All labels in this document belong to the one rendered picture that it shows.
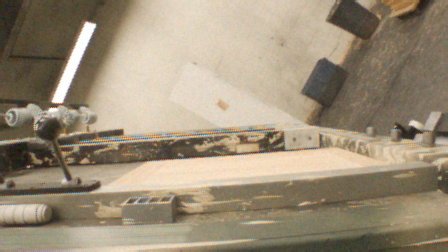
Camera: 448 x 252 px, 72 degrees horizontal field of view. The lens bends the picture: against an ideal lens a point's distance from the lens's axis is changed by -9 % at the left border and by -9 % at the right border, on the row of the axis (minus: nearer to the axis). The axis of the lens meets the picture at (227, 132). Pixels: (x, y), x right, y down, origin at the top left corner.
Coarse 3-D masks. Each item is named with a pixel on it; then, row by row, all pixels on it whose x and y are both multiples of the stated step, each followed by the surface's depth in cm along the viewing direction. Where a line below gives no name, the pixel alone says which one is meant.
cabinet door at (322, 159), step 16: (176, 160) 96; (192, 160) 94; (208, 160) 92; (224, 160) 91; (240, 160) 89; (256, 160) 86; (272, 160) 84; (288, 160) 82; (304, 160) 80; (320, 160) 78; (336, 160) 75; (352, 160) 72; (368, 160) 70; (128, 176) 73; (144, 176) 72; (160, 176) 72; (176, 176) 71; (192, 176) 70; (208, 176) 69; (224, 176) 67; (240, 176) 66
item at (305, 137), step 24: (48, 144) 119; (96, 144) 117; (120, 144) 116; (144, 144) 116; (168, 144) 116; (192, 144) 116; (216, 144) 116; (264, 144) 116; (288, 144) 116; (312, 144) 116
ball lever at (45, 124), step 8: (40, 120) 43; (48, 120) 43; (56, 120) 44; (40, 128) 43; (48, 128) 43; (56, 128) 44; (40, 136) 43; (48, 136) 43; (56, 136) 44; (56, 144) 46; (56, 152) 46; (64, 160) 48; (64, 168) 48; (64, 184) 49; (72, 184) 49
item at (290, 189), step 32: (96, 192) 48; (128, 192) 48; (160, 192) 47; (192, 192) 47; (224, 192) 47; (256, 192) 47; (288, 192) 47; (320, 192) 47; (352, 192) 47; (384, 192) 47; (416, 192) 47
